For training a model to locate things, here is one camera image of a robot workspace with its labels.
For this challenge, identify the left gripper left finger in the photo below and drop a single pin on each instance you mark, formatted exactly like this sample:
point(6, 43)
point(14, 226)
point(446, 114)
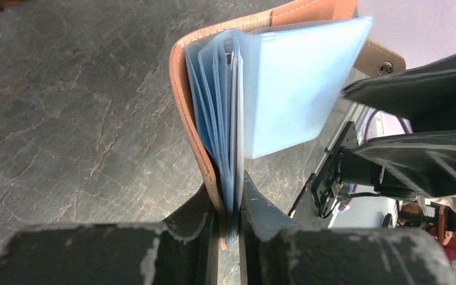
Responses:
point(190, 243)

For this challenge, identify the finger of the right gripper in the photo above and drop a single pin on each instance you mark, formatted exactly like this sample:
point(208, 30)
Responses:
point(424, 163)
point(426, 96)

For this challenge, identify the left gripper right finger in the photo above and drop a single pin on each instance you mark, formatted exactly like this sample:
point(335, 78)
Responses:
point(262, 250)

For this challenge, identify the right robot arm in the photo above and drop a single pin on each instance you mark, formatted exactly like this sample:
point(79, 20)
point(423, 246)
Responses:
point(325, 191)

